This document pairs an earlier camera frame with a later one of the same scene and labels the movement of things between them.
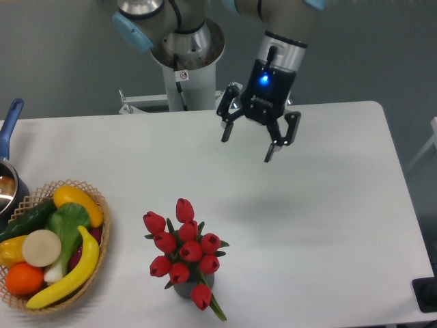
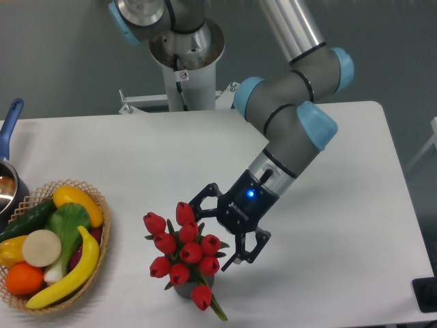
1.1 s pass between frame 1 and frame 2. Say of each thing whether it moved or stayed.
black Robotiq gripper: moved
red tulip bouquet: stayed
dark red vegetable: stayed
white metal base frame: stayed
